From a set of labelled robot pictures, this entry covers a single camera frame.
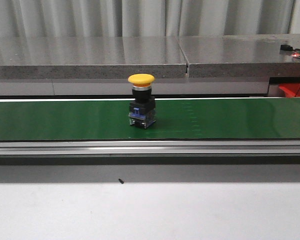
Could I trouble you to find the red plastic tray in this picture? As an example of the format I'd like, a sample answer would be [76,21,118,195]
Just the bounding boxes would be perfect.
[279,83,300,98]

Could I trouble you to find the green conveyor belt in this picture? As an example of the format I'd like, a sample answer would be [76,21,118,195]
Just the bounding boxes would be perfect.
[0,97,300,141]

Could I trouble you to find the small sensor circuit board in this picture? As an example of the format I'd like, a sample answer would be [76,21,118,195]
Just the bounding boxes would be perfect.
[280,44,300,59]

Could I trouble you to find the aluminium conveyor frame rail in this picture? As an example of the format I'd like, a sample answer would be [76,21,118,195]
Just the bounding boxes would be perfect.
[0,139,300,156]

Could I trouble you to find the white pleated curtain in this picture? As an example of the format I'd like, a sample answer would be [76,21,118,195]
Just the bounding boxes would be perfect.
[0,0,300,37]

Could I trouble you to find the grey stone countertop slab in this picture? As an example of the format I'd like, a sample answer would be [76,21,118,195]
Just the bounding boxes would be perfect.
[0,34,300,80]

